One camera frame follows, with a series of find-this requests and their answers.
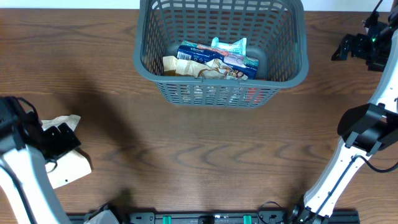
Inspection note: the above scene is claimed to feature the orange pasta package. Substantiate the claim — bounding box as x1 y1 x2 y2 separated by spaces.
177 78 268 105

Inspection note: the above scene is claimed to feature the grey plastic basket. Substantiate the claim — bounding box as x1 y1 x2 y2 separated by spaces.
134 0 308 108

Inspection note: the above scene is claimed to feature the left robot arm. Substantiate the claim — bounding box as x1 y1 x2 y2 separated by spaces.
1 96 123 223

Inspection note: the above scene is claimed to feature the small light blue packet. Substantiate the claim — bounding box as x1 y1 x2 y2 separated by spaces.
211 37 247 55

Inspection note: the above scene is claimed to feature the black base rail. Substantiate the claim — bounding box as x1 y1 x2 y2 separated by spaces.
67 210 361 224

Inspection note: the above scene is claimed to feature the blue tissue multipack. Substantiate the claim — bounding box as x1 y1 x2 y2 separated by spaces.
177 40 259 80

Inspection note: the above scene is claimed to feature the PanTree beige pouch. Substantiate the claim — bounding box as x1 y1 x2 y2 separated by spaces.
162 56 248 81

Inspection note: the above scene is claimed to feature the right black cable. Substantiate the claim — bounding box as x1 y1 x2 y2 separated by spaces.
354 154 398 174

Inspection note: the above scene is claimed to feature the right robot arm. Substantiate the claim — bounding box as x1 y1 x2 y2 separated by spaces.
286 4 397 223

